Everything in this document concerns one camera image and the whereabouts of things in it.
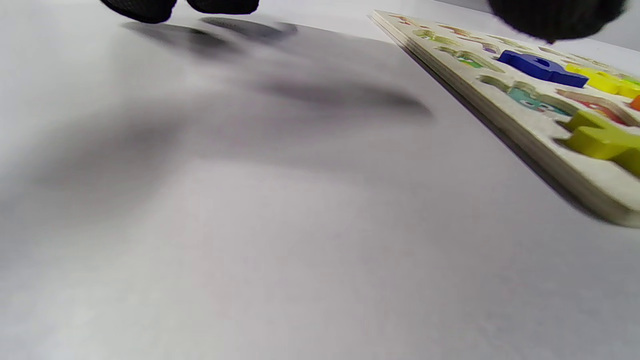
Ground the person's left hand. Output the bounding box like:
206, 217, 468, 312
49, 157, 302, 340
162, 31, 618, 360
100, 0, 628, 43

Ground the blue math block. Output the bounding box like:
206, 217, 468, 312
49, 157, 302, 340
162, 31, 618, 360
497, 49, 590, 89

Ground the yellow number-shaped math block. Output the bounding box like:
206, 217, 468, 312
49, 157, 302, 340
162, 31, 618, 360
565, 63, 640, 99

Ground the wooden math block puzzle board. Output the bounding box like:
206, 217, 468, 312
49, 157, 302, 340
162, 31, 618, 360
370, 10, 640, 228

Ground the yellow cross-shaped math block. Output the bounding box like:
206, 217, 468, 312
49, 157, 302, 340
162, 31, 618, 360
565, 110, 640, 177

